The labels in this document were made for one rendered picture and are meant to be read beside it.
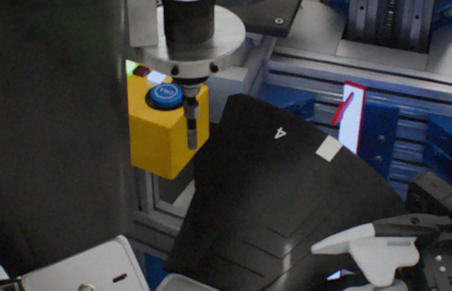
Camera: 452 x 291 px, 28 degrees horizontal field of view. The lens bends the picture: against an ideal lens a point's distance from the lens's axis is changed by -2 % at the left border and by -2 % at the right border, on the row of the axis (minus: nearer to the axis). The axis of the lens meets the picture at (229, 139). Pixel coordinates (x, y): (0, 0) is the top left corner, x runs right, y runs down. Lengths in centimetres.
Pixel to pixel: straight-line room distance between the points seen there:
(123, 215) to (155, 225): 62
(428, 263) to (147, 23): 36
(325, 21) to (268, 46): 13
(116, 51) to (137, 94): 47
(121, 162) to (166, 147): 46
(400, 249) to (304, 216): 10
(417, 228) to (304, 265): 11
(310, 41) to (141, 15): 96
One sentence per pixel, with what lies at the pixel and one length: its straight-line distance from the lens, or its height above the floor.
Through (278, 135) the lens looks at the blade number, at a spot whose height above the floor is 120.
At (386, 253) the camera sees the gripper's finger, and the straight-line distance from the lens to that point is 78.
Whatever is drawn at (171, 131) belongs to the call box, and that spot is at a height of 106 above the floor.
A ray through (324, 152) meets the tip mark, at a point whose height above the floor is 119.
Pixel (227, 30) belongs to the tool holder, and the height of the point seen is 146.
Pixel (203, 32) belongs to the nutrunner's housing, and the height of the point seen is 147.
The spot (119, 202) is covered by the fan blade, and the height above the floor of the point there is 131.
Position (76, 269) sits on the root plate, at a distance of 70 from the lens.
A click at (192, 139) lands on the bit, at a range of 62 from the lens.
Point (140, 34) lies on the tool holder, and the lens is 55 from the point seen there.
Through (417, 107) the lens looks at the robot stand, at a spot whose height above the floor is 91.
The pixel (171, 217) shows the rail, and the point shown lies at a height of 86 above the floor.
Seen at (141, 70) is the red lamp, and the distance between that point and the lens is 119.
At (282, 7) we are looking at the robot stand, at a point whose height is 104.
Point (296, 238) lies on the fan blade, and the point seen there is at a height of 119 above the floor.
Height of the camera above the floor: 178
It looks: 41 degrees down
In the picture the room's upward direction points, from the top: straight up
